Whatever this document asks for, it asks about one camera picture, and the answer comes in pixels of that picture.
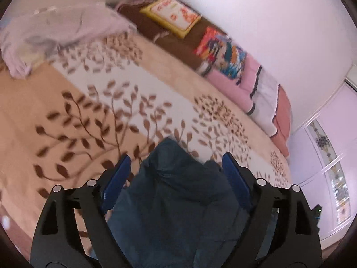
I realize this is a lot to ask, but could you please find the beige leaf-print bed blanket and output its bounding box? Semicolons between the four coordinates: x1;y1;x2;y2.
0;31;293;260

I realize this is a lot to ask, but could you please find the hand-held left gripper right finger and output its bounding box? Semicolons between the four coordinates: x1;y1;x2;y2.
222;152;322;268

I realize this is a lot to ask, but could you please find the colourful cartoon cushion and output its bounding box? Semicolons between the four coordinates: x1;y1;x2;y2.
194;27;247;85

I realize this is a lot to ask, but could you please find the dark teal quilted jacket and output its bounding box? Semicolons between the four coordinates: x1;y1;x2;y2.
89;137;279;268

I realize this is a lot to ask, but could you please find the light purple pillow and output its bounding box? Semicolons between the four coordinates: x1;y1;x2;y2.
0;2;137;79

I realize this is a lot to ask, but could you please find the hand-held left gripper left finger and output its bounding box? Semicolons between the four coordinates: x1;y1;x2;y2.
30;154;132;268

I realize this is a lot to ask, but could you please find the yellow floral cushion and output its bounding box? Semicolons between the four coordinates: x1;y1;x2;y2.
139;0;202;39

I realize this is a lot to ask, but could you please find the white ornamented wardrobe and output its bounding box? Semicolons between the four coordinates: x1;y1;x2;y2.
287;64;357;242

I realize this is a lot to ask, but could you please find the striped pink brown folded quilt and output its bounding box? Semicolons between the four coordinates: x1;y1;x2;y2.
114;0;293;157

